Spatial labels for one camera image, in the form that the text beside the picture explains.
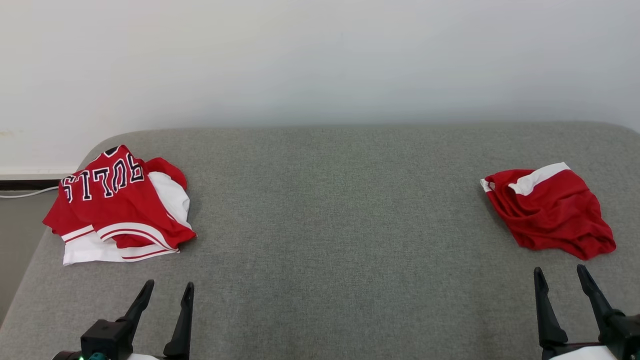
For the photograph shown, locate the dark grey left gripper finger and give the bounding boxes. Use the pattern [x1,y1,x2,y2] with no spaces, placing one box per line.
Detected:
[116,280,155,326]
[163,282,195,358]

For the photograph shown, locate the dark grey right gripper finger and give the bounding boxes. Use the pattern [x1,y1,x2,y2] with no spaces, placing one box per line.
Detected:
[577,265,623,326]
[533,267,568,348]

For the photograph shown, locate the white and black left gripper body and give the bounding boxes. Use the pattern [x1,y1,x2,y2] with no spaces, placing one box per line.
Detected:
[52,351,168,360]

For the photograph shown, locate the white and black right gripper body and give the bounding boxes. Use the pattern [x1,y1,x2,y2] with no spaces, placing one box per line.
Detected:
[541,342,620,360]

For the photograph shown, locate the red shorts with white stripe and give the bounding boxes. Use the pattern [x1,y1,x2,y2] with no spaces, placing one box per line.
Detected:
[480,162,617,261]

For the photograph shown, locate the red basketball jersey white sleeves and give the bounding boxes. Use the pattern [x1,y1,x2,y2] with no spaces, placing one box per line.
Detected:
[42,145,197,266]

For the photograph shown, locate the white floor cable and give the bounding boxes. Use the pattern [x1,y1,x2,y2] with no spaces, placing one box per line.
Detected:
[0,186,61,199]

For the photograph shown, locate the white wall baseboard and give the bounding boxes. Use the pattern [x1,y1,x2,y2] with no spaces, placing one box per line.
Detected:
[0,166,78,191]

